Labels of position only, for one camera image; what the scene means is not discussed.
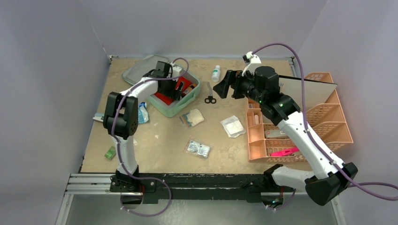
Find white plastic bottle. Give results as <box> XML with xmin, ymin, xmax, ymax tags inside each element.
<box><xmin>211</xmin><ymin>65</ymin><xmax>221</xmax><ymax>82</ymax></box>

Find blue white plastic bag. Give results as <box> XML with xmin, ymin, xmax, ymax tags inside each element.
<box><xmin>138</xmin><ymin>102</ymin><xmax>149</xmax><ymax>124</ymax></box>

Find clear bag alcohol wipes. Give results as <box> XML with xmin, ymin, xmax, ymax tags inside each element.
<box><xmin>184</xmin><ymin>136</ymin><xmax>212</xmax><ymax>159</ymax></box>

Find white gauze pad packet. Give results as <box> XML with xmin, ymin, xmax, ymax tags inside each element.
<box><xmin>220</xmin><ymin>115</ymin><xmax>246</xmax><ymax>138</ymax></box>

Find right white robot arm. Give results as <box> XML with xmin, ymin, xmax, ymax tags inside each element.
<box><xmin>213</xmin><ymin>66</ymin><xmax>358</xmax><ymax>206</ymax></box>

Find black metal base frame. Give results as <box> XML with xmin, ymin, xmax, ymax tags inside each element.
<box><xmin>109</xmin><ymin>172</ymin><xmax>293</xmax><ymax>205</ymax></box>

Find pink marker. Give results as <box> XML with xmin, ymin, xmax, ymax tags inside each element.
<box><xmin>270</xmin><ymin>147</ymin><xmax>299</xmax><ymax>157</ymax></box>

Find red first aid pouch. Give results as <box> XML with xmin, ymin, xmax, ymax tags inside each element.
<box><xmin>154</xmin><ymin>77</ymin><xmax>193</xmax><ymax>105</ymax></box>

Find beige gauze packet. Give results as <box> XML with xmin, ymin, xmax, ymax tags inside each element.
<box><xmin>179</xmin><ymin>109</ymin><xmax>205</xmax><ymax>128</ymax></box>

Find peach plastic organizer basket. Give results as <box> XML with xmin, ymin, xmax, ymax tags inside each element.
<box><xmin>246</xmin><ymin>91</ymin><xmax>353</xmax><ymax>164</ymax></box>

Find black handled scissors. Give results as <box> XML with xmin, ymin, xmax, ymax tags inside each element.
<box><xmin>204</xmin><ymin>82</ymin><xmax>217</xmax><ymax>104</ymax></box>

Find mint green storage case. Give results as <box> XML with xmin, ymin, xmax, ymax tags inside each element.
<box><xmin>121</xmin><ymin>55</ymin><xmax>200</xmax><ymax>118</ymax></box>

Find brown bottle orange cap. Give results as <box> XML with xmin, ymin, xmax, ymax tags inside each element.
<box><xmin>181</xmin><ymin>84</ymin><xmax>197</xmax><ymax>98</ymax></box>

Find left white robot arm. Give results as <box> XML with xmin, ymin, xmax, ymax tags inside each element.
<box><xmin>103</xmin><ymin>61</ymin><xmax>182</xmax><ymax>192</ymax></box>

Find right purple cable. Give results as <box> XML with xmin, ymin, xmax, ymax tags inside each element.
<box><xmin>252</xmin><ymin>43</ymin><xmax>398</xmax><ymax>212</ymax></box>

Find small green packet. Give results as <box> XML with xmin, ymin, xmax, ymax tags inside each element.
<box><xmin>104</xmin><ymin>146</ymin><xmax>116</xmax><ymax>160</ymax></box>

